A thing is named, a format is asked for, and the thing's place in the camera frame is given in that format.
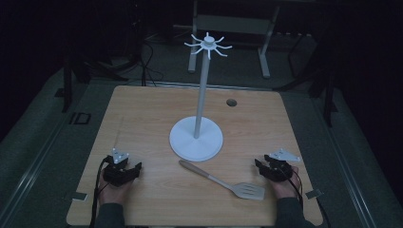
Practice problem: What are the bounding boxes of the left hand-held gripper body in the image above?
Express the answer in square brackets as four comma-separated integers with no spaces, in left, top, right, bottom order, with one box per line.
[103,147,139,187]

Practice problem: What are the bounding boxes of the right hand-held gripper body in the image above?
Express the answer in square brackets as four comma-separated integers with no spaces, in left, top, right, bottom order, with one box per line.
[261,147,301,183]

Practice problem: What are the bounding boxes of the wooden handled grey spatula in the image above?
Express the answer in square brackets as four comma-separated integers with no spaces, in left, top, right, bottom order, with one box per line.
[179,159,266,201]

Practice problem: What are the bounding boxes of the white hook rack stand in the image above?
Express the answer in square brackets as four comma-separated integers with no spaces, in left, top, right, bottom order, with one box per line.
[168,31,233,162]

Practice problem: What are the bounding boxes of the person's left hand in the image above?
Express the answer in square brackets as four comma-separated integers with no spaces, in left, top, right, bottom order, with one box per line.
[97,173,135,207]

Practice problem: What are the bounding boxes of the person's right hand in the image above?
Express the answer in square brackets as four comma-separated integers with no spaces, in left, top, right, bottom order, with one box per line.
[269,166,302,201]

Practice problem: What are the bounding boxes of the grey tape piece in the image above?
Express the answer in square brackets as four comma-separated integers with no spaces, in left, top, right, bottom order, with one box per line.
[71,191,88,202]
[304,188,324,200]

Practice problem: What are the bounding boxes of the black metal stand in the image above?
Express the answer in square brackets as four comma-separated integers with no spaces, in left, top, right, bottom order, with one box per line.
[54,55,129,114]
[274,29,339,128]

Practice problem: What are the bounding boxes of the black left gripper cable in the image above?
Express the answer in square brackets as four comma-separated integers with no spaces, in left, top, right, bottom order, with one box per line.
[88,156,110,228]

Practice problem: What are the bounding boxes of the black floor cables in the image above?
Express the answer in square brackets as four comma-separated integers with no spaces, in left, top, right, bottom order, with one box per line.
[138,39,165,87]

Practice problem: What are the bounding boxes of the white metal desk frame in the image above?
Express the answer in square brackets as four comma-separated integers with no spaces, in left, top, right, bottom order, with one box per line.
[187,0,281,80]

